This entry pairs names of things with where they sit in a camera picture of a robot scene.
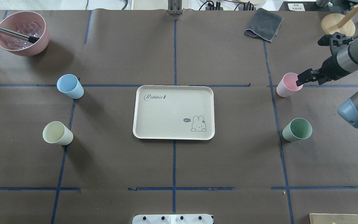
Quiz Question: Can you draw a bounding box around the pink cup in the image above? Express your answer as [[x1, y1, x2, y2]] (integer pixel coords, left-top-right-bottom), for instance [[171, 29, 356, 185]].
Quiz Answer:
[[276, 72, 303, 97]]

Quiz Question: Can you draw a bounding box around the aluminium frame post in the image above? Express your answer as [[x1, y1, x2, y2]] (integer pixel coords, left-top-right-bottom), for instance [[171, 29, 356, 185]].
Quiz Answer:
[[167, 0, 183, 15]]

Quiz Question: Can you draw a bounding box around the grey folded cloth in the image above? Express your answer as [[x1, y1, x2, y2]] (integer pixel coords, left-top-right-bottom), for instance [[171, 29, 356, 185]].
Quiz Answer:
[[244, 8, 284, 42]]

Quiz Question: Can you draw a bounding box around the metal scoop black handle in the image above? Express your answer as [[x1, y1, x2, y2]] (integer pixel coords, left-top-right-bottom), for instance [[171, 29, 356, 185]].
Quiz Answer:
[[0, 26, 40, 44]]

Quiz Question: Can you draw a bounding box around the light blue cup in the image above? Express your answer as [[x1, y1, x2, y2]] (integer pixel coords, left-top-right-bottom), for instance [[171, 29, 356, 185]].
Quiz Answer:
[[57, 74, 84, 99]]

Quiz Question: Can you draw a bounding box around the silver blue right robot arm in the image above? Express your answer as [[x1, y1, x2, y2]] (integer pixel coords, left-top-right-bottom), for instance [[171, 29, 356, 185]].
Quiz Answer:
[[296, 32, 358, 128]]

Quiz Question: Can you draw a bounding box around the wooden cup tree stand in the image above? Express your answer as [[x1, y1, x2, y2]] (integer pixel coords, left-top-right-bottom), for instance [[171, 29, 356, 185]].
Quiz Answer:
[[321, 4, 358, 36]]

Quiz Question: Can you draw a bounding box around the cream rabbit tray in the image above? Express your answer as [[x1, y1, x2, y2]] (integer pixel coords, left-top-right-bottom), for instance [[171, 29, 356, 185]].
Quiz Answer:
[[132, 85, 215, 140]]

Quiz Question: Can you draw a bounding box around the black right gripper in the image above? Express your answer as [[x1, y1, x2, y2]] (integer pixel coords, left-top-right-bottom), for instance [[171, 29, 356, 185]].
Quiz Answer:
[[296, 57, 350, 86]]

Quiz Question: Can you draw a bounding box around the pink bowl with ice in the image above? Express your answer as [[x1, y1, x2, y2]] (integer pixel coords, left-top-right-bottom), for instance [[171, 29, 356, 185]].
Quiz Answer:
[[0, 11, 50, 56]]

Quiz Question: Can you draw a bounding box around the green cup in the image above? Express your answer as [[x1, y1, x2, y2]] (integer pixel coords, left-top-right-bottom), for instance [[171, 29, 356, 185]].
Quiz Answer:
[[282, 118, 313, 142]]

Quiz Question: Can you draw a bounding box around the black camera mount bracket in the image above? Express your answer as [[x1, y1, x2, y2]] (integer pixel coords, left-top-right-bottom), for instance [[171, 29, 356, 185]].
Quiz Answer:
[[317, 32, 353, 56]]

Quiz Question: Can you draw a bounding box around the cream yellow cup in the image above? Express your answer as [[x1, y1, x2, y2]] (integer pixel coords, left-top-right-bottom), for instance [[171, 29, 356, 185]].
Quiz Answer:
[[42, 121, 73, 146]]

